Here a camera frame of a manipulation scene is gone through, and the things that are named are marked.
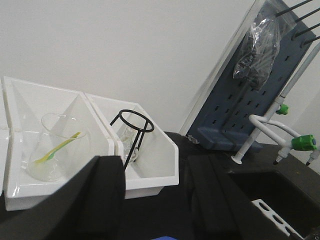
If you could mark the yellow plastic spatula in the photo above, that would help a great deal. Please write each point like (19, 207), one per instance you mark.
(57, 148)

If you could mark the right white storage bin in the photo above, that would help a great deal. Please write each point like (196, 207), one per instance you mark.
(157, 163)

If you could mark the green plastic spatula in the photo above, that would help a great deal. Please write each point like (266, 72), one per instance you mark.
(50, 156)

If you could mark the glass flask in right bin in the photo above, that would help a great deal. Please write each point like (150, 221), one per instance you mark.
(127, 139)

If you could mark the white test tube rack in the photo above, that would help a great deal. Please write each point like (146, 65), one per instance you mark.
(277, 220)

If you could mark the white storage bin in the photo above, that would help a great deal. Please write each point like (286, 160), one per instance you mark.
(157, 163)
(26, 102)
(4, 138)

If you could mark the left white storage bin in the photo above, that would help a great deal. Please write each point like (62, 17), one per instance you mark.
(4, 138)

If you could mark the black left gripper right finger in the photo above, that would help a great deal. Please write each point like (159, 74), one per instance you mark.
(220, 210)

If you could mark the black wire tripod stand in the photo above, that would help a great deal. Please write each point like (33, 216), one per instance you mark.
(141, 131)

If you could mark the blue plastic tray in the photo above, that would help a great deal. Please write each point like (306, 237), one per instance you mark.
(165, 238)

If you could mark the middle white storage bin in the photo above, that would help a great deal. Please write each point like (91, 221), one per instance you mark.
(26, 102)

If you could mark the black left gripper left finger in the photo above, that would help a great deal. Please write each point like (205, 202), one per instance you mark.
(87, 207)

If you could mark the black sink basin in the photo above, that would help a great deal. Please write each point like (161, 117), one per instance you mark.
(291, 203)

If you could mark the plastic bag of pegs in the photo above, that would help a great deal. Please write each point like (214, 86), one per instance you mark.
(261, 44)

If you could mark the grey blue pegboard drying rack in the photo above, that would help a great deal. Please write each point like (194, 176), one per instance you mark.
(223, 121)

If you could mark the white gooseneck lab faucet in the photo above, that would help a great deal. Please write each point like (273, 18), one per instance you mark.
(261, 124)

